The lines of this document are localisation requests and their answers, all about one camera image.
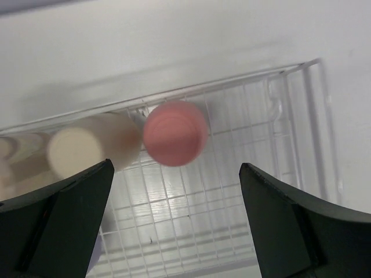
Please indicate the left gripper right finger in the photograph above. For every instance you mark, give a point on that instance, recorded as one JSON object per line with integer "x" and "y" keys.
{"x": 296, "y": 234}

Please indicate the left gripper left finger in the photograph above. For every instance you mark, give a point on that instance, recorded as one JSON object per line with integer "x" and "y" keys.
{"x": 51, "y": 232}

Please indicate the pink ceramic mug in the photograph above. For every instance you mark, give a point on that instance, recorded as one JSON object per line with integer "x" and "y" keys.
{"x": 24, "y": 165}

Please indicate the beige plastic cup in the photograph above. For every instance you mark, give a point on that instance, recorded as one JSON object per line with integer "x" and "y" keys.
{"x": 91, "y": 140}

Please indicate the red plastic cup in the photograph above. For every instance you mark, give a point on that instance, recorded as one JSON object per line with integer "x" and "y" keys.
{"x": 175, "y": 133}

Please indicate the clear acrylic dish rack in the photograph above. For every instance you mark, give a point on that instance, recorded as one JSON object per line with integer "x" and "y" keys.
{"x": 190, "y": 221}

